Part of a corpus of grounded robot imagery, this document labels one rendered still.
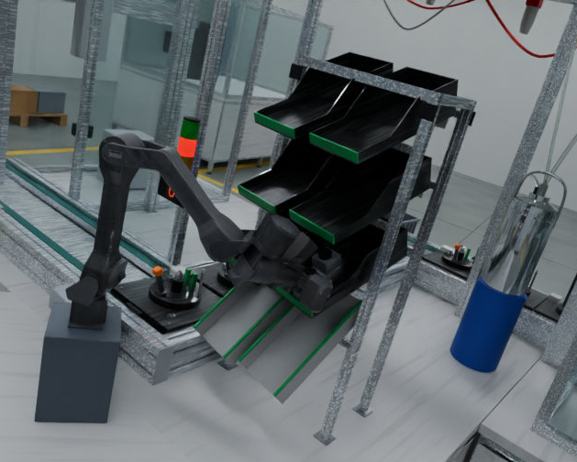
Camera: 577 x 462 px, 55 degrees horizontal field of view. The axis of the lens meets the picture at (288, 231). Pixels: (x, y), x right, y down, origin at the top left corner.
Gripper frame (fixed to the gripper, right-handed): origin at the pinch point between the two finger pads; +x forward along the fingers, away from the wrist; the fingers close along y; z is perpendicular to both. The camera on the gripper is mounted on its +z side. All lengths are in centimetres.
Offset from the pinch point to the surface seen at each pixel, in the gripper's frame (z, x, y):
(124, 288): -33, -8, 50
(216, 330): -25.2, 1.1, 19.6
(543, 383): -13, 109, -14
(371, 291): 2.4, 12.0, -5.9
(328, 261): 4.1, 3.8, 1.0
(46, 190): -38, -6, 132
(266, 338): -18.9, 4.5, 7.2
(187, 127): 12, -2, 64
